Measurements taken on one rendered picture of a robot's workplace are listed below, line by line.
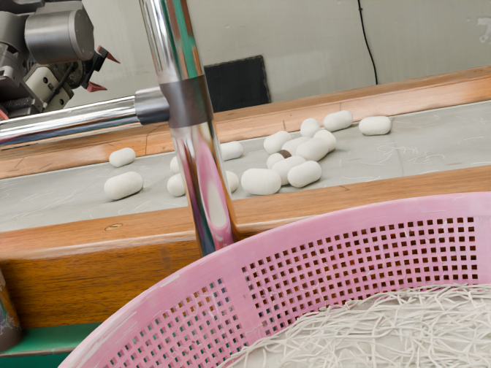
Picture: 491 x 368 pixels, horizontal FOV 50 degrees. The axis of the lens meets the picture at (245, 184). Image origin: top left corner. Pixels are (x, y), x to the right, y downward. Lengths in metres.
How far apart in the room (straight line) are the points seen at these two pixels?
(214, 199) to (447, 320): 0.12
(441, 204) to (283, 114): 0.40
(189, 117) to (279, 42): 2.29
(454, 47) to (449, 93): 1.88
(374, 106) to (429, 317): 0.43
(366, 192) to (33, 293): 0.21
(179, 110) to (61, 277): 0.14
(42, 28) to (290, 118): 0.30
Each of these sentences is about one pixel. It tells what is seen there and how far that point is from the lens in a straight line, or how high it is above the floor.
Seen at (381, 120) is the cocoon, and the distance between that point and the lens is 0.55.
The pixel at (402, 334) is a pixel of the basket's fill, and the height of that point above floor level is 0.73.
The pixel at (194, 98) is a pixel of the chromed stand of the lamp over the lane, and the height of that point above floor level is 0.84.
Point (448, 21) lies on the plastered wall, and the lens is 2.52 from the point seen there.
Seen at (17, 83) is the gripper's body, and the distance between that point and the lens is 0.60.
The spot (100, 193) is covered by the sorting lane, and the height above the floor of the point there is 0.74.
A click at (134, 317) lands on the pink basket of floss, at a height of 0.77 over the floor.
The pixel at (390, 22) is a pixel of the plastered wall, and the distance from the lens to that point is 2.50.
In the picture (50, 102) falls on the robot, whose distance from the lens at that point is 1.23.
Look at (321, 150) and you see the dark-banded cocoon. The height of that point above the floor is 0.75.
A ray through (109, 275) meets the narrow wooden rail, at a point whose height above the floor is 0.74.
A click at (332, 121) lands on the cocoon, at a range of 0.60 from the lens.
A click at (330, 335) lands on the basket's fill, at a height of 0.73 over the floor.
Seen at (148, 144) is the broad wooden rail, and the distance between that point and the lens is 0.70.
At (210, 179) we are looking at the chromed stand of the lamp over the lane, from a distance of 0.26.
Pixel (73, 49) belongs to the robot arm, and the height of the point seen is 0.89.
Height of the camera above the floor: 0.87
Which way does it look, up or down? 16 degrees down
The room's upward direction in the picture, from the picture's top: 12 degrees counter-clockwise
